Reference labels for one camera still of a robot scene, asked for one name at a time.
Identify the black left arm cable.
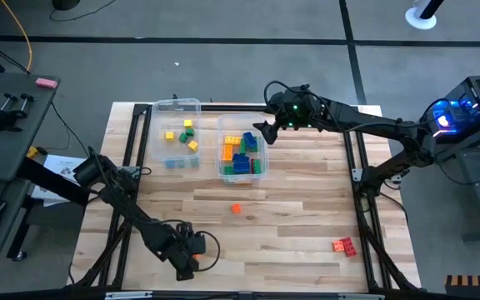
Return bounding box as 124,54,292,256
85,145,222,273

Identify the black orange striped box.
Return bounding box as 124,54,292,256
444,273,480,300

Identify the white printed paper sheet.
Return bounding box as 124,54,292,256
31,153,92,208

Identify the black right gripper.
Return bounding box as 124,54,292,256
252,87,323,145

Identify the black desk leg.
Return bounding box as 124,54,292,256
17,157,91,208

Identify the yellow and black tool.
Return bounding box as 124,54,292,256
26,145,48,160

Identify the white fan base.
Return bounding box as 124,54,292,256
404,0,448,31

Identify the clear plastic bin with label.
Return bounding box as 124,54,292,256
215,112,270,184

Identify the black round floor base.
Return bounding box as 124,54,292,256
51,0,82,12

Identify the dark grey desk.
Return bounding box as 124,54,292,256
0,72,61,285

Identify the yellow cable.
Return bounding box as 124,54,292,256
0,0,33,73

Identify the pink eraser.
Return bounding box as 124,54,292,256
35,77,59,89

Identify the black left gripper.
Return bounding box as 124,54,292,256
158,222,207,283

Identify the black double clamp mount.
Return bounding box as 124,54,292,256
0,92,36,133

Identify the silver metal handle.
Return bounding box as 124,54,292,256
104,291,153,300
337,293,387,300

